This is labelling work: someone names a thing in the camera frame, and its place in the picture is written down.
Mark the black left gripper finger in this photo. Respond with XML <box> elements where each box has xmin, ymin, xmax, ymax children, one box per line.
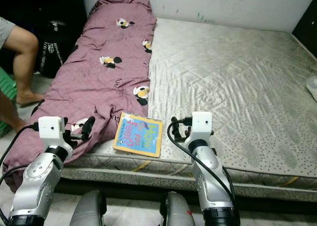
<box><xmin>82</xmin><ymin>116</ymin><xmax>96</xmax><ymax>140</ymax></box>

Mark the blue yellow children's book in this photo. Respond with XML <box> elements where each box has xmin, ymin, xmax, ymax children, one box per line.
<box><xmin>112</xmin><ymin>112</ymin><xmax>163</xmax><ymax>158</ymax></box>

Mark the white pillow with tree print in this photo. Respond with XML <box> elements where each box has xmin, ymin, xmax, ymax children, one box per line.
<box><xmin>306</xmin><ymin>75</ymin><xmax>317</xmax><ymax>102</ymax></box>

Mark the mauve cartoon print blanket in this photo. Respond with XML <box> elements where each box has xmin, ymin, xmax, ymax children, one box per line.
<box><xmin>4</xmin><ymin>0</ymin><xmax>158</xmax><ymax>192</ymax></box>

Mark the white quilted mattress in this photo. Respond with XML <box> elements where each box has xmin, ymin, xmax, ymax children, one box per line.
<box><xmin>62</xmin><ymin>18</ymin><xmax>317</xmax><ymax>203</ymax></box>

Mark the silver left robot leg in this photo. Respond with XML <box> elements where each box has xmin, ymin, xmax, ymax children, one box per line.
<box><xmin>69</xmin><ymin>189</ymin><xmax>107</xmax><ymax>226</ymax></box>

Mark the silver robot leg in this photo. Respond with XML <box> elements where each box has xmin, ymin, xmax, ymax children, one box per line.
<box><xmin>69</xmin><ymin>189</ymin><xmax>107</xmax><ymax>226</ymax></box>
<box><xmin>159</xmin><ymin>191</ymin><xmax>196</xmax><ymax>226</ymax></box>

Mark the green plastic basket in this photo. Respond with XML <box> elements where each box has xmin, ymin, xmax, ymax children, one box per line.
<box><xmin>0</xmin><ymin>67</ymin><xmax>16</xmax><ymax>137</ymax></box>

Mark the silver right robot leg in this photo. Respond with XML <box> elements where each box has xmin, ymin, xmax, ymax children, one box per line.
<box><xmin>159</xmin><ymin>191</ymin><xmax>196</xmax><ymax>226</ymax></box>

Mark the person in grey shirt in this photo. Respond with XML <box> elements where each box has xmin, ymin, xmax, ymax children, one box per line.
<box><xmin>0</xmin><ymin>17</ymin><xmax>50</xmax><ymax>132</ymax></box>

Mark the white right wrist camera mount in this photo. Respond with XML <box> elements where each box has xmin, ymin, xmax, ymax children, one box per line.
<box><xmin>189</xmin><ymin>111</ymin><xmax>214</xmax><ymax>147</ymax></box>

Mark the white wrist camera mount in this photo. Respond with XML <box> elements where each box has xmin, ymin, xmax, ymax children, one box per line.
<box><xmin>37</xmin><ymin>116</ymin><xmax>75</xmax><ymax>160</ymax></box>
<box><xmin>189</xmin><ymin>111</ymin><xmax>214</xmax><ymax>147</ymax></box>

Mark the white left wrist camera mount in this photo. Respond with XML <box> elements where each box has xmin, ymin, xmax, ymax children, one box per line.
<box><xmin>37</xmin><ymin>116</ymin><xmax>75</xmax><ymax>160</ymax></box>

